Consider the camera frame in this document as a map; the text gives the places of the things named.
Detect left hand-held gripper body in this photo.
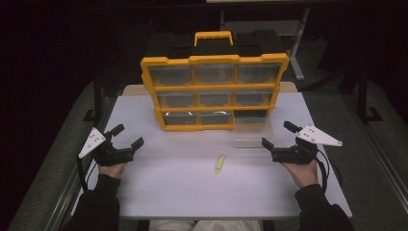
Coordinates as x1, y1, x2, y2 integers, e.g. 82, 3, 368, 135
78, 127, 136, 167

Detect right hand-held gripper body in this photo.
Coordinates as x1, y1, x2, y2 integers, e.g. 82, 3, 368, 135
270, 124, 344, 166

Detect clear plastic drawer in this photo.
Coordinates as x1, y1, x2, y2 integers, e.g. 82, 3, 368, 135
232, 116, 274, 149

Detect small yellow tube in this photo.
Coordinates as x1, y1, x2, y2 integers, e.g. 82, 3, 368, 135
214, 154, 227, 174

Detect yellow black organizer cabinet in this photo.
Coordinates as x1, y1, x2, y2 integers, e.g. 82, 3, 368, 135
140, 30, 291, 133

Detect person's left hand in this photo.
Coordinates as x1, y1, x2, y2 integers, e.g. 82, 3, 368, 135
97, 162, 128, 180

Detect person's right hand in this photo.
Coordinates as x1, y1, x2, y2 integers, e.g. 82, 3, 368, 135
280, 159, 320, 190

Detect set of clear cabinet bins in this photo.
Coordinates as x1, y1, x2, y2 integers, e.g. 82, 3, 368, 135
148, 63, 283, 126

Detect person's legs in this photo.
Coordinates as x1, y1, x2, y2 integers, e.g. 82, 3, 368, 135
148, 218, 263, 231

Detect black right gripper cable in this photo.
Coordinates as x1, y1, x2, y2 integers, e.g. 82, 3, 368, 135
315, 148, 344, 194

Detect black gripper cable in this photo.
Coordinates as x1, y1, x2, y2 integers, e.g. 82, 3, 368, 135
315, 148, 344, 194
75, 154, 98, 193

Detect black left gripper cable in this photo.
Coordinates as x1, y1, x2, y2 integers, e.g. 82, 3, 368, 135
75, 154, 98, 193

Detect black frame post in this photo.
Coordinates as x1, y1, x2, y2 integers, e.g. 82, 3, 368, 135
356, 71, 385, 125
82, 68, 106, 123

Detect aluminium frame rail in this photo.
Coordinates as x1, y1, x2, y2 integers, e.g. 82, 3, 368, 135
343, 94, 408, 210
47, 95, 118, 231

